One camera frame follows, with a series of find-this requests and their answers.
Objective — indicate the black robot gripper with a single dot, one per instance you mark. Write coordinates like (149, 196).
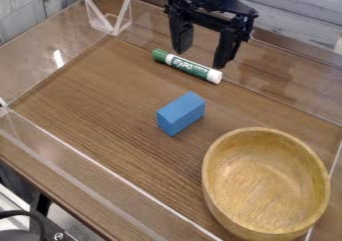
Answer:
(224, 15)

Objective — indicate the blue rectangular block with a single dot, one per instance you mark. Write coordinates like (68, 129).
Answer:
(180, 113)

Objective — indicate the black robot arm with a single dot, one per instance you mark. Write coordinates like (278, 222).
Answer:
(226, 16)

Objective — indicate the brown wooden bowl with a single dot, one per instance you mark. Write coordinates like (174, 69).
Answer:
(266, 184)

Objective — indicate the green Expo marker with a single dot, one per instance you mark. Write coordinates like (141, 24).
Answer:
(187, 66)

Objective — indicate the clear acrylic tray walls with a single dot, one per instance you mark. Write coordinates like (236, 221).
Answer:
(79, 134)

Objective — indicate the black metal table leg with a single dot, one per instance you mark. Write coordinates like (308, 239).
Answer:
(43, 204)

